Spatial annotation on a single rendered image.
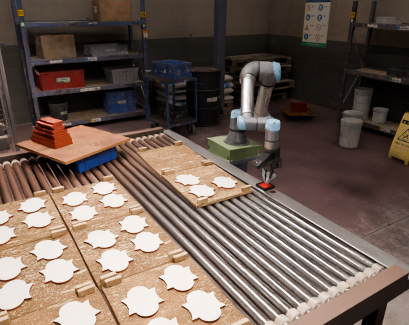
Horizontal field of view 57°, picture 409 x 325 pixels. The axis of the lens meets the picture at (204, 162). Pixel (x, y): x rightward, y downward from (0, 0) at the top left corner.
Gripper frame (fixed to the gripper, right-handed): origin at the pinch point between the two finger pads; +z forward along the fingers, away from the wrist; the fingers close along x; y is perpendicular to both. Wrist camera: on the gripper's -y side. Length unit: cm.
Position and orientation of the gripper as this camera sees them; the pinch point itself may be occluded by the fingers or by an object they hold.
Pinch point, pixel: (265, 182)
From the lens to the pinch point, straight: 211.4
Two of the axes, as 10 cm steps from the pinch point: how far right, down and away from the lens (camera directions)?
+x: -5.3, -3.3, 7.8
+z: 0.0, 9.2, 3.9
